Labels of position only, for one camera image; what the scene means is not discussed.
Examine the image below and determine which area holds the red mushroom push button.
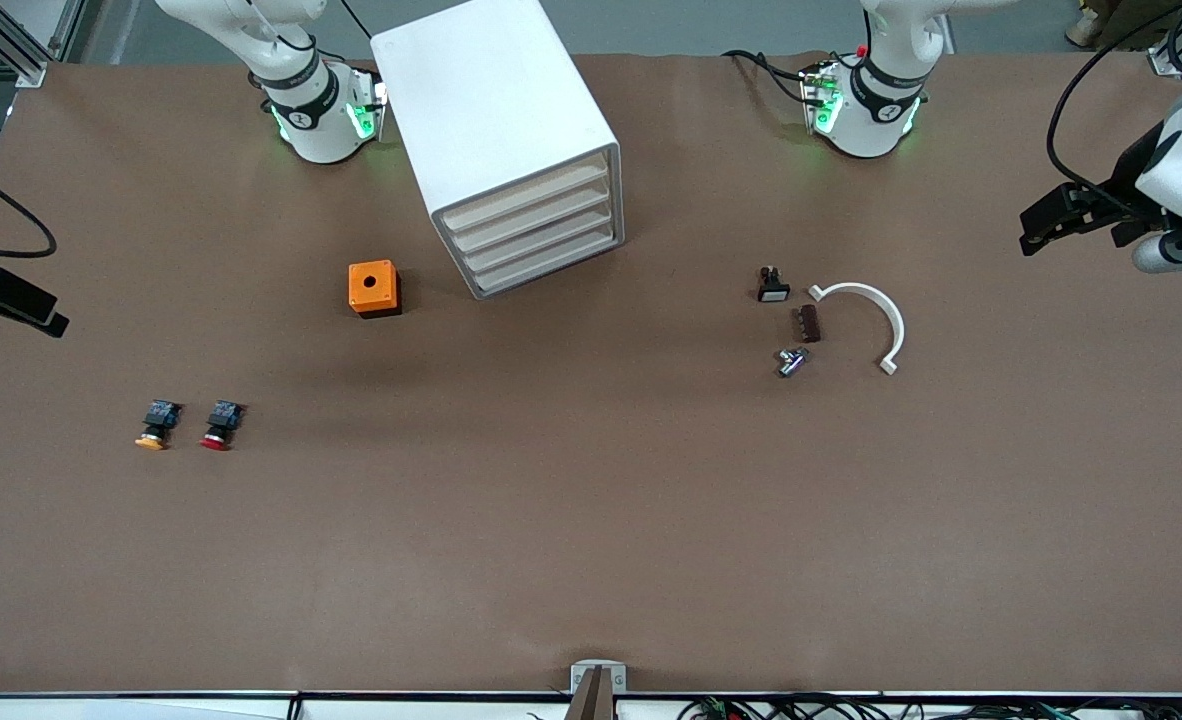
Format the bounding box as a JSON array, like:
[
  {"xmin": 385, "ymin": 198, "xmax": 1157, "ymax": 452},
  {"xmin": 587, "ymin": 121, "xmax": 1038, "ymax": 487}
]
[{"xmin": 198, "ymin": 400, "xmax": 248, "ymax": 452}]

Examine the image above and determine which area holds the white plastic drawer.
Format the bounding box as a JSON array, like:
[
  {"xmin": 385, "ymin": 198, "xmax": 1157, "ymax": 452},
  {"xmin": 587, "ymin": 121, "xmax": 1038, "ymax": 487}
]
[
  {"xmin": 452, "ymin": 182, "xmax": 614, "ymax": 255},
  {"xmin": 469, "ymin": 229, "xmax": 619, "ymax": 295},
  {"xmin": 461, "ymin": 206, "xmax": 616, "ymax": 275},
  {"xmin": 444, "ymin": 157, "xmax": 612, "ymax": 234}
]

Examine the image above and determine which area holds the yellow mushroom push button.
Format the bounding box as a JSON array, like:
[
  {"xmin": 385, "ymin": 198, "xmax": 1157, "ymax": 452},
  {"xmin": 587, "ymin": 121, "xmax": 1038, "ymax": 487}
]
[{"xmin": 134, "ymin": 400, "xmax": 185, "ymax": 451}]

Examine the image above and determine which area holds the white drawer cabinet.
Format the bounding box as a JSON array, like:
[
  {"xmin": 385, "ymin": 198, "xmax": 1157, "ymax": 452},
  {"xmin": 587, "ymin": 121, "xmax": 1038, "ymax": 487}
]
[{"xmin": 369, "ymin": 0, "xmax": 626, "ymax": 301}]

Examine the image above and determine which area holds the brown table cover sheet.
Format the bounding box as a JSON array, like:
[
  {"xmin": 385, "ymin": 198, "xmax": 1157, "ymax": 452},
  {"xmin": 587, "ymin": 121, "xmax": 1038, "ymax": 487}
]
[{"xmin": 0, "ymin": 48, "xmax": 1182, "ymax": 697}]

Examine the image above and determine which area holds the black cable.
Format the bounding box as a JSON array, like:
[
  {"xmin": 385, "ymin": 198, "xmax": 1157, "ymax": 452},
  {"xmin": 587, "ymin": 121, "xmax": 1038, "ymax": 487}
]
[
  {"xmin": 336, "ymin": 0, "xmax": 380, "ymax": 49},
  {"xmin": 721, "ymin": 48, "xmax": 824, "ymax": 106},
  {"xmin": 0, "ymin": 158, "xmax": 59, "ymax": 261},
  {"xmin": 1047, "ymin": 0, "xmax": 1182, "ymax": 193}
]

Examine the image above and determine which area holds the white half-ring pipe clamp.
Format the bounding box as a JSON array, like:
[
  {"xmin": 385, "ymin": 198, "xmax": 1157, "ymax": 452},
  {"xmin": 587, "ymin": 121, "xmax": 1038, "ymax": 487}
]
[{"xmin": 808, "ymin": 282, "xmax": 906, "ymax": 377}]

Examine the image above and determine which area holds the orange button enclosure box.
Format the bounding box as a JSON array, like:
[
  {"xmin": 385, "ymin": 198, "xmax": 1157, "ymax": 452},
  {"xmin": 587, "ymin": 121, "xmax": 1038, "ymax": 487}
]
[{"xmin": 348, "ymin": 260, "xmax": 403, "ymax": 320}]

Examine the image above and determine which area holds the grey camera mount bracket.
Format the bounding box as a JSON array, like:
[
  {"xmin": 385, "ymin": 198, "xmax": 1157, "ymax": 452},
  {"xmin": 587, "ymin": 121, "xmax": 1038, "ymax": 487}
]
[{"xmin": 563, "ymin": 660, "xmax": 629, "ymax": 720}]

